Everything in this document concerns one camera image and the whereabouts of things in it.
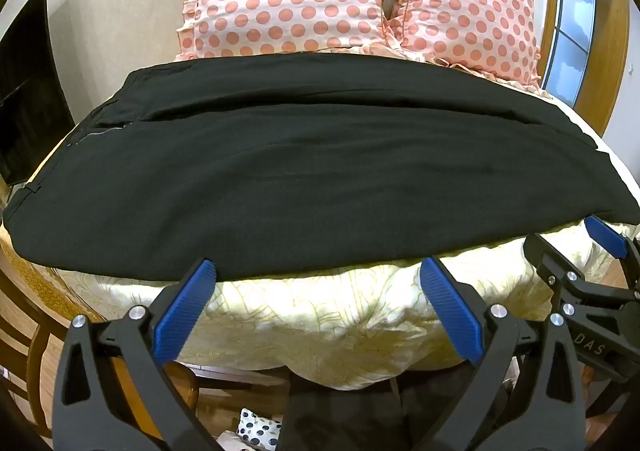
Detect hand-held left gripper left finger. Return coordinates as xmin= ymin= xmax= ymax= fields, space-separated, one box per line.
xmin=55 ymin=257 xmax=221 ymax=451

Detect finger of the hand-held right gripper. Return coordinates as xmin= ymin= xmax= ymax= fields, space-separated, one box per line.
xmin=584 ymin=215 xmax=640 ymax=289
xmin=523 ymin=232 xmax=640 ymax=328

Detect black pants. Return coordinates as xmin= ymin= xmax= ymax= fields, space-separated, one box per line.
xmin=2 ymin=54 xmax=640 ymax=282

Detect black television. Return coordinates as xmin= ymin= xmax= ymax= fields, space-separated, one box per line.
xmin=0 ymin=0 xmax=76 ymax=187

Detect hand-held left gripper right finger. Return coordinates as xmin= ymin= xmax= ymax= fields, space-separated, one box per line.
xmin=415 ymin=256 xmax=589 ymax=451

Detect white dark-dotted cloth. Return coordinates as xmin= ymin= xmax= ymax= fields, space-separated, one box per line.
xmin=235 ymin=407 xmax=284 ymax=451

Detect wooden chair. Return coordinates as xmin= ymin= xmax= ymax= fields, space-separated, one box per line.
xmin=0 ymin=276 xmax=66 ymax=438

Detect yellow patterned bedspread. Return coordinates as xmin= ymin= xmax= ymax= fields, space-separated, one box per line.
xmin=0 ymin=81 xmax=640 ymax=392

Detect person's legs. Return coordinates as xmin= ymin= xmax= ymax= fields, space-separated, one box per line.
xmin=285 ymin=366 xmax=481 ymax=451

